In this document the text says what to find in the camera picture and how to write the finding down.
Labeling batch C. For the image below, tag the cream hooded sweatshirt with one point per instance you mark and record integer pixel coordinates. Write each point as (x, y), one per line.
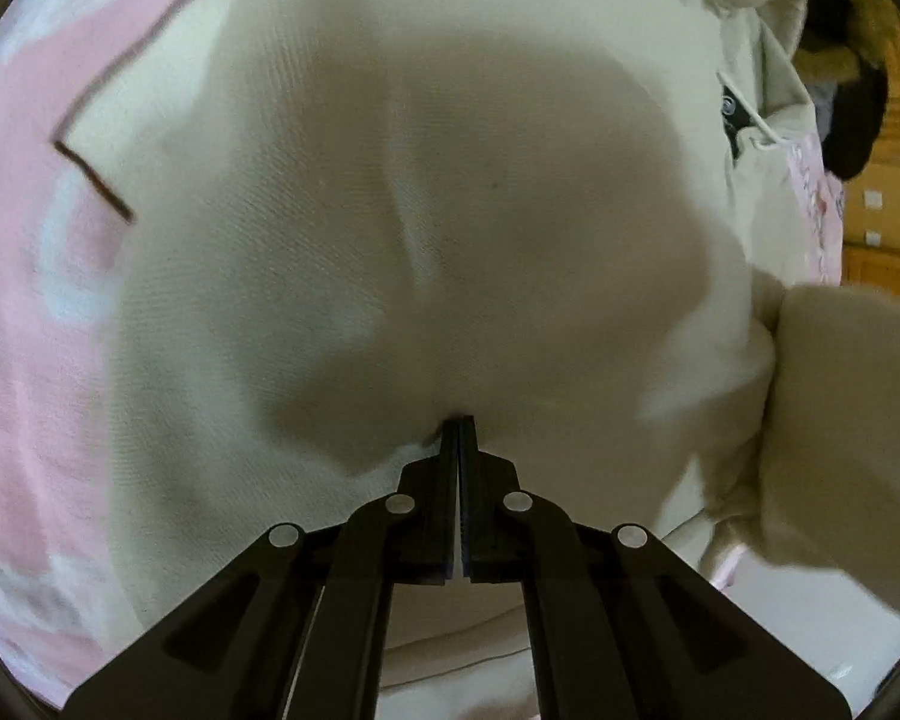
(420, 240)

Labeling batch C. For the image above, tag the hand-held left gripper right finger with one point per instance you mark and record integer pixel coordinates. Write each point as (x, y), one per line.
(487, 532)

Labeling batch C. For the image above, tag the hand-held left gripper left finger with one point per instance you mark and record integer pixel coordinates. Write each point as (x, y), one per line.
(431, 532)

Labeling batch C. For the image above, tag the pink printed bedsheet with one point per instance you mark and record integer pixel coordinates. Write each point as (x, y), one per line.
(15, 315)

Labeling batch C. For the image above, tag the dark cloth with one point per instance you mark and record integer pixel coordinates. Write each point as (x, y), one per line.
(862, 127)

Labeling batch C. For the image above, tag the cardboard box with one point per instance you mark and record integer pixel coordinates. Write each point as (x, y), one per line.
(889, 202)

